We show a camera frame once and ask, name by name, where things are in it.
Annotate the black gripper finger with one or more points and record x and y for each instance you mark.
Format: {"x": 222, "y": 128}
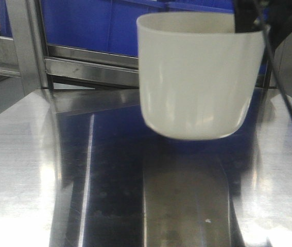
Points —
{"x": 277, "y": 14}

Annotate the blue plastic crate on shelf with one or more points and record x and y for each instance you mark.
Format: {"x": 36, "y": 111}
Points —
{"x": 125, "y": 25}

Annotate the white round plastic bin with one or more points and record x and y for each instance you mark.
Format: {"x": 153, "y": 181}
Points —
{"x": 193, "y": 107}

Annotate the stainless steel shelf frame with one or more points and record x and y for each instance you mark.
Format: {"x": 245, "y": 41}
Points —
{"x": 87, "y": 84}

